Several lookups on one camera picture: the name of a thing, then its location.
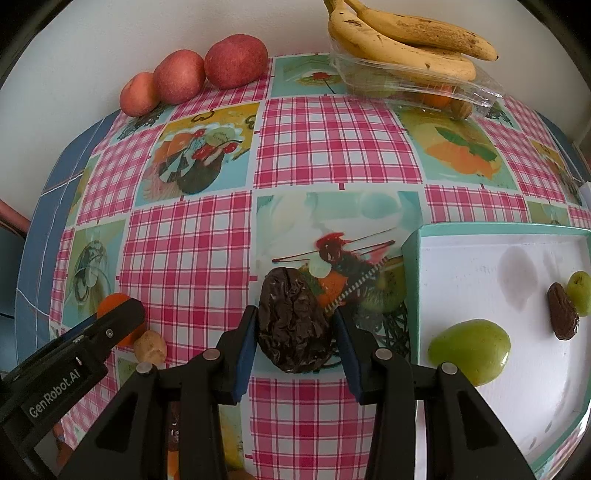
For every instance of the clear plastic fruit box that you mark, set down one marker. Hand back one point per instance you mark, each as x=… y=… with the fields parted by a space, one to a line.
x=409 y=87

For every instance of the white teal-edged tray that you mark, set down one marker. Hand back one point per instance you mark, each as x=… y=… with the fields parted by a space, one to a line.
x=501 y=272

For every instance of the orange mandarin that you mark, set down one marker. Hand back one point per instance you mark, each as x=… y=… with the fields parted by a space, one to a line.
x=109 y=303
x=173 y=465

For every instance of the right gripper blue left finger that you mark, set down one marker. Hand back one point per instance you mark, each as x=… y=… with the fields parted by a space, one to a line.
x=238 y=348

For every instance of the small green fruit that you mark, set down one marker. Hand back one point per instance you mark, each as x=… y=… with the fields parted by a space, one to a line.
x=479 y=348

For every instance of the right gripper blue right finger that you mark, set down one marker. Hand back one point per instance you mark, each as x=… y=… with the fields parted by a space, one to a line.
x=357 y=350

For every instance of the small red apple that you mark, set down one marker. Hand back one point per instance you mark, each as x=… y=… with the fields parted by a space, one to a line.
x=139 y=96

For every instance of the small dark avocado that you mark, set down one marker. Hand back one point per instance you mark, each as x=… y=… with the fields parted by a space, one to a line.
x=173 y=422

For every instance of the fruit pattern plaid tablecloth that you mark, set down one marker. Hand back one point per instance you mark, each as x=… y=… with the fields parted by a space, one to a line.
x=187 y=208

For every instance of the upper yellow banana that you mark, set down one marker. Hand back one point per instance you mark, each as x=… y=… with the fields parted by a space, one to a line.
x=420 y=31

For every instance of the yellow banana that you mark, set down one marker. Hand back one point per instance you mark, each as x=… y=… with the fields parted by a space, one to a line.
x=420 y=31
x=363 y=41

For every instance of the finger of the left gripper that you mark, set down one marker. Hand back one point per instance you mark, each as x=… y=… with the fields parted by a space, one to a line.
x=44 y=387

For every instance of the long dark wrinkled avocado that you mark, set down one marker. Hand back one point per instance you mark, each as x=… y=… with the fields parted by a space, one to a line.
x=563 y=315

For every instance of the lower yellow banana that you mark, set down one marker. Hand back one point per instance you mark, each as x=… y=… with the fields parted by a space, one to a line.
x=363 y=41

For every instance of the middle red apple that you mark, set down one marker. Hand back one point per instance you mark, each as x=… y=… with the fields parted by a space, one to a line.
x=179 y=77

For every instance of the large red apple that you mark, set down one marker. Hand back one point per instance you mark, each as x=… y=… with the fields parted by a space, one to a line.
x=235 y=61

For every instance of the large green fruit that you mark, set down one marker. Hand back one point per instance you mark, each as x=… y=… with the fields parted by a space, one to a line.
x=579 y=292

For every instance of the broad dark wrinkled avocado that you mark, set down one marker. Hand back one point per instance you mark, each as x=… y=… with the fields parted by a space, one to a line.
x=293 y=331

